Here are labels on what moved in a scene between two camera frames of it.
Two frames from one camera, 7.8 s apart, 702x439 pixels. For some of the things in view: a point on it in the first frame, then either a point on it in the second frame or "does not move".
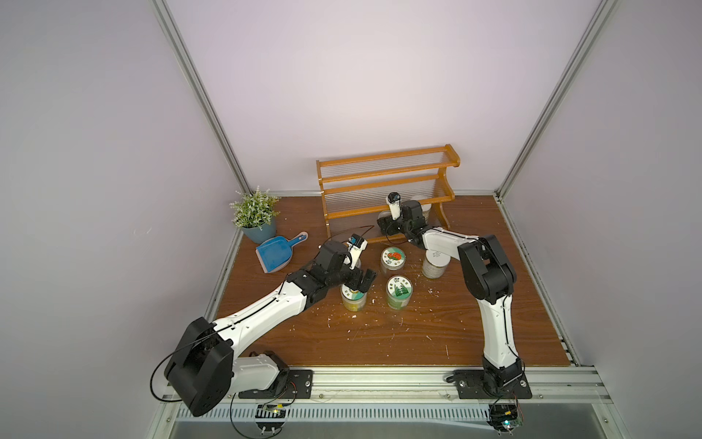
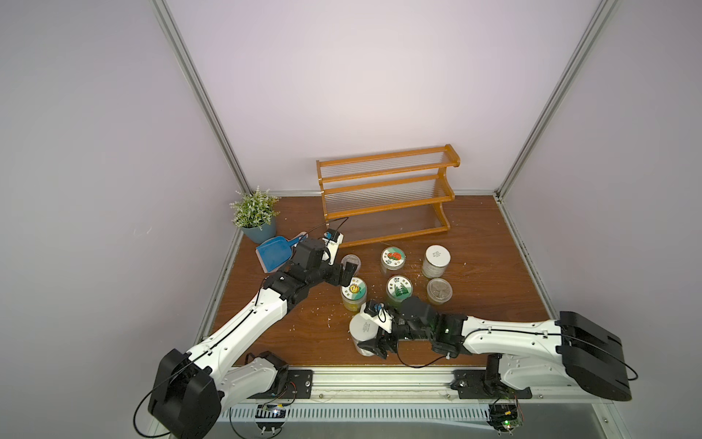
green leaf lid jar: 398,293 does not move
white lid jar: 434,264 does not move
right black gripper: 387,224 -> 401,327
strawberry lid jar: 393,258 does not move
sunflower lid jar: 353,300 does not move
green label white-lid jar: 426,208 -> 363,329
